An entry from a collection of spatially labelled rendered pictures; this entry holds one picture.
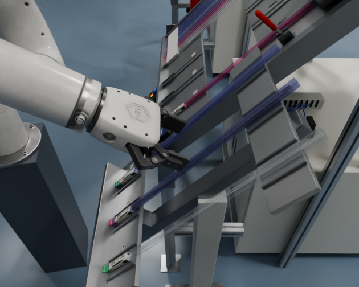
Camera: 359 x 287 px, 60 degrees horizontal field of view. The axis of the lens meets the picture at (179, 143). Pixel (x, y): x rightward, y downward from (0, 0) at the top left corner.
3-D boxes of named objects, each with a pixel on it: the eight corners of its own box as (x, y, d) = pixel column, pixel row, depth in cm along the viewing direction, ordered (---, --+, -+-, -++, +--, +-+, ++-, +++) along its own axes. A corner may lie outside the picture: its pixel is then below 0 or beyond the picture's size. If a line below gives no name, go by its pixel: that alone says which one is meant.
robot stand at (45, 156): (45, 273, 136) (-32, 171, 87) (49, 236, 149) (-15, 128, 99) (87, 266, 138) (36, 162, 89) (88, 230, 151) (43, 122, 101)
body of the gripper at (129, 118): (92, 111, 42) (164, 140, 47) (102, 70, 49) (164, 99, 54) (74, 145, 47) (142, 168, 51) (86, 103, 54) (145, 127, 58)
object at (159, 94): (169, 154, 94) (151, 143, 91) (173, 48, 141) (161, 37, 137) (172, 152, 94) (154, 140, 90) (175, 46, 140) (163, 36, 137)
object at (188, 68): (165, 148, 92) (157, 143, 91) (171, 42, 139) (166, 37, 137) (213, 113, 83) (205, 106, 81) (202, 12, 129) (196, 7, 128)
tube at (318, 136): (108, 274, 64) (103, 273, 64) (109, 267, 65) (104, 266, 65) (329, 138, 38) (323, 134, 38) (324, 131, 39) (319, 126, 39)
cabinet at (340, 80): (232, 259, 141) (256, 171, 97) (219, 148, 190) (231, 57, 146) (376, 259, 140) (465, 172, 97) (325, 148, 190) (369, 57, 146)
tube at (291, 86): (114, 227, 72) (110, 225, 72) (115, 221, 73) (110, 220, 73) (300, 86, 46) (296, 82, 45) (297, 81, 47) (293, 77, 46)
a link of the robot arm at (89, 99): (78, 101, 41) (100, 109, 43) (90, 66, 48) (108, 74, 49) (60, 140, 46) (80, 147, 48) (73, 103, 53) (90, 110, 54)
